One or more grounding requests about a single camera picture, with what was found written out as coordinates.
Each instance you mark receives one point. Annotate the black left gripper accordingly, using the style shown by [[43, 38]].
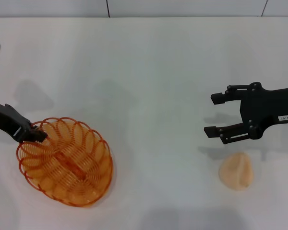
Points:
[[7, 119]]

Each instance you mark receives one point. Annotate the beige steamed bun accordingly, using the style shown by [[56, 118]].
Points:
[[235, 172]]

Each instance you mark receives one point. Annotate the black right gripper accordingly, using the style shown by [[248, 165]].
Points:
[[266, 105]]

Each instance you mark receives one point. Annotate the orange woven plastic basket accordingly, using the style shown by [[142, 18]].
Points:
[[72, 165]]

